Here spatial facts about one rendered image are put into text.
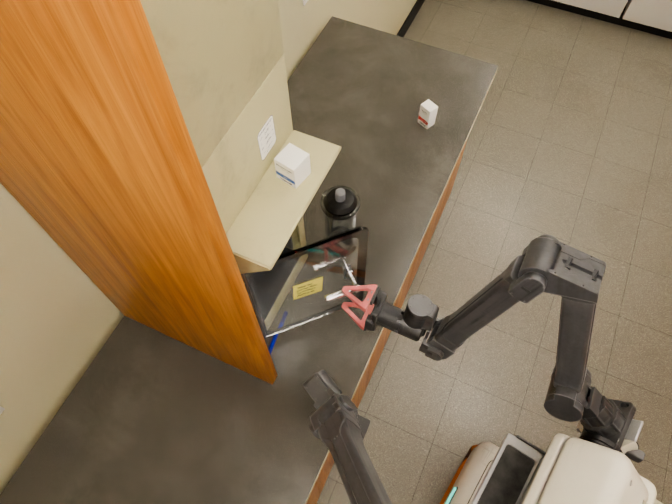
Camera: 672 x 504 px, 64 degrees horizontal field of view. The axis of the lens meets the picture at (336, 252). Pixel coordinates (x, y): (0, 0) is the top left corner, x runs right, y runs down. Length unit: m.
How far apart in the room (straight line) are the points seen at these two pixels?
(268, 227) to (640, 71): 3.24
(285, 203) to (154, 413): 0.74
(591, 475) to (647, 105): 2.94
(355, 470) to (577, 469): 0.42
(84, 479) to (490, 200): 2.28
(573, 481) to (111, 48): 0.98
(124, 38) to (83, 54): 0.08
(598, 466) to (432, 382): 1.47
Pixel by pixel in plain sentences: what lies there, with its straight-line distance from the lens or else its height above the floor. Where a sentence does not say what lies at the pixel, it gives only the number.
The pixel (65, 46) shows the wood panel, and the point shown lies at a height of 2.03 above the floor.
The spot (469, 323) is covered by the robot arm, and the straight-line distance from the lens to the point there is 1.15.
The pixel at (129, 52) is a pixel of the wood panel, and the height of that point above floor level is 2.06.
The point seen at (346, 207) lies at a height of 1.18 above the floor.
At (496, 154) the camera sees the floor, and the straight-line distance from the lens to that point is 3.21.
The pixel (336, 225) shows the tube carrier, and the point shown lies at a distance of 1.51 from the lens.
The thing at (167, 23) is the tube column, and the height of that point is 1.96.
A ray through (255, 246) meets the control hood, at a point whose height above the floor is 1.51.
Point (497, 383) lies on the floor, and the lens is 2.58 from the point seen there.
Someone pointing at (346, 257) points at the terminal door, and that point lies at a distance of 1.25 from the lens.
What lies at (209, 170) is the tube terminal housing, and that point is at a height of 1.69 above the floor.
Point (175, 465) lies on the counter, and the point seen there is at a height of 0.94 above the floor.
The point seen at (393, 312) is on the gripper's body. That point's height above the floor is 1.23.
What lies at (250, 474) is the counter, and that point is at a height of 0.94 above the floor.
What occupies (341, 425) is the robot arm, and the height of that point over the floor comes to 1.41.
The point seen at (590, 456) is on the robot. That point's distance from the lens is 1.14.
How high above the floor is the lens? 2.39
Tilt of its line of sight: 61 degrees down
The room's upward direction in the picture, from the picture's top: 1 degrees counter-clockwise
